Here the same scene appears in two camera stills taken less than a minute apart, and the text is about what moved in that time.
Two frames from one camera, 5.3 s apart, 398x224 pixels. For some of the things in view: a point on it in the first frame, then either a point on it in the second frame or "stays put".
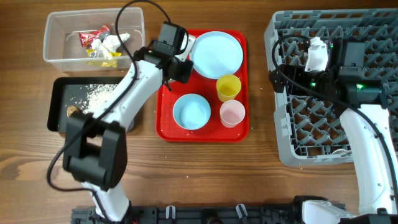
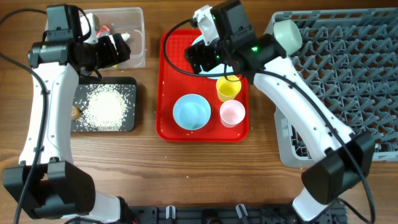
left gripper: x=183 y=74 → x=111 y=58
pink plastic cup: x=232 y=113 stays put
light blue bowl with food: x=191 y=111 stays put
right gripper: x=296 y=72 → x=193 y=53
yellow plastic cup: x=228 y=86 stays put
